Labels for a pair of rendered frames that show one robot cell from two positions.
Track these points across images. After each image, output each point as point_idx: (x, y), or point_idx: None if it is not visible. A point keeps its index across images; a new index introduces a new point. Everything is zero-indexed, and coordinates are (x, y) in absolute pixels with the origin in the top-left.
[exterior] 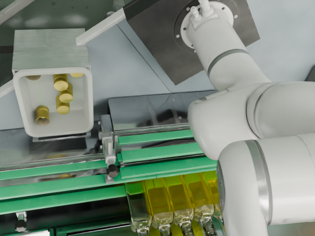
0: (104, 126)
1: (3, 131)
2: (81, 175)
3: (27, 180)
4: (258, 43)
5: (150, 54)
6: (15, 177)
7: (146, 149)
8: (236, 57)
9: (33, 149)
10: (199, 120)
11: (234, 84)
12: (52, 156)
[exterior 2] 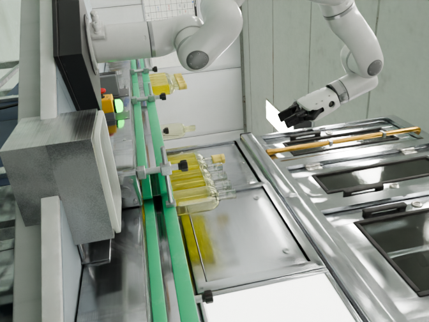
0: (127, 173)
1: (82, 292)
2: (163, 223)
3: (165, 262)
4: None
5: (72, 105)
6: (160, 271)
7: (156, 157)
8: (156, 21)
9: (122, 257)
10: (228, 11)
11: (174, 30)
12: (138, 239)
